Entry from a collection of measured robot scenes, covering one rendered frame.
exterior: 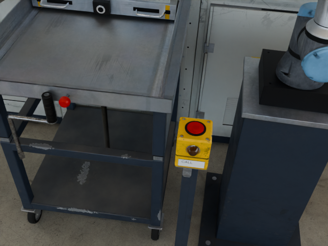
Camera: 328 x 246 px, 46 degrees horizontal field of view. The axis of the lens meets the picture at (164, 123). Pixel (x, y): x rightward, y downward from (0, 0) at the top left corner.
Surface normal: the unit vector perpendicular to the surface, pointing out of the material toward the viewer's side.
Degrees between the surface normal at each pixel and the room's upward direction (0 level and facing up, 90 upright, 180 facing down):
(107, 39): 0
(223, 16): 90
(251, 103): 0
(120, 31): 0
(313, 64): 97
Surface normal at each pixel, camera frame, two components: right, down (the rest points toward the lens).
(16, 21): 0.99, 0.11
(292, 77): -0.60, 0.25
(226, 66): -0.13, 0.67
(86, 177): 0.04, -0.73
